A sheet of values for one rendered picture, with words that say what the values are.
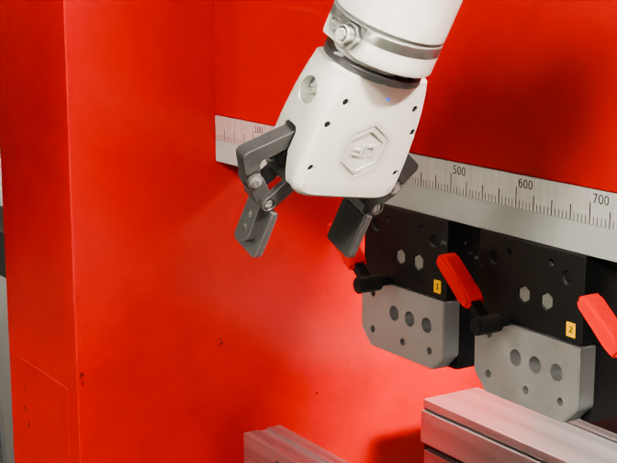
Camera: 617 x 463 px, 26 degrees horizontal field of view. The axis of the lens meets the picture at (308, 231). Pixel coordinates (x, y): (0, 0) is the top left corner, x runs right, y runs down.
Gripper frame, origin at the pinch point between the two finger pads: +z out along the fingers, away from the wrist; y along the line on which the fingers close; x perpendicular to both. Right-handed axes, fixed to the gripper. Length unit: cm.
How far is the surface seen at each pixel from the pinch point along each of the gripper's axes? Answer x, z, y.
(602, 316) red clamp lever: -8.9, 1.9, 28.9
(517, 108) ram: 12.0, -7.4, 31.7
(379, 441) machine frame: 43, 63, 73
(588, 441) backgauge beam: 13, 39, 76
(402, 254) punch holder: 21.2, 15.5, 35.9
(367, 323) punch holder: 23, 26, 37
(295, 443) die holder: 35, 55, 48
